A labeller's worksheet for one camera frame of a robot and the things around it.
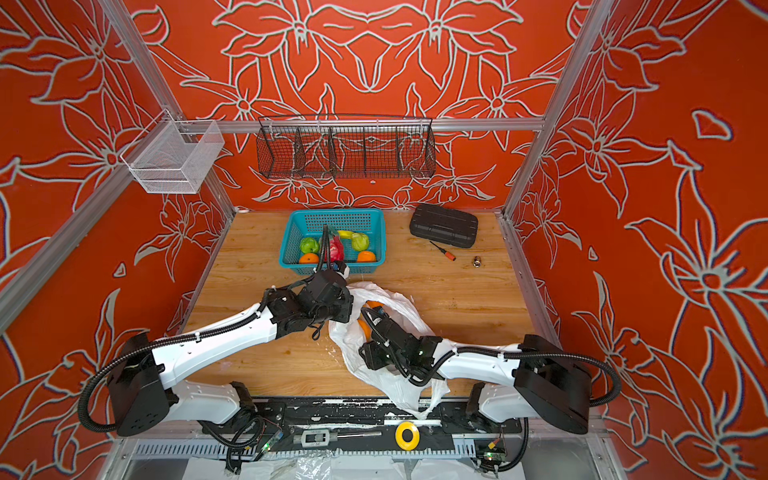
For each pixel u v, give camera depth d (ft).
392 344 1.98
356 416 2.43
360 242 3.40
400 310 2.44
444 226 3.49
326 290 1.92
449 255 3.47
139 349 1.35
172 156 3.01
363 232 3.44
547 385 1.37
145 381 1.28
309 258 3.28
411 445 2.24
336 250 3.19
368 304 2.64
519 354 1.50
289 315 1.78
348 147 3.20
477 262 3.38
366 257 3.28
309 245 3.37
